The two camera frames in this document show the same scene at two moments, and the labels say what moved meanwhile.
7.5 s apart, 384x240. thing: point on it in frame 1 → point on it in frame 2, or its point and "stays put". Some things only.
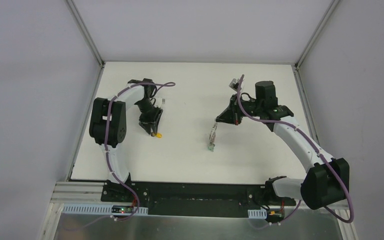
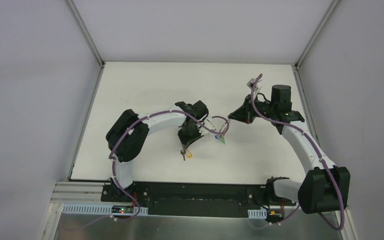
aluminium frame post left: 85,32 stays put
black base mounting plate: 194,198 stays put
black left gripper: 153,117 → 188,134
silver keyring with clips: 212,134 → 223,128
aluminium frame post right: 333,5 stays put
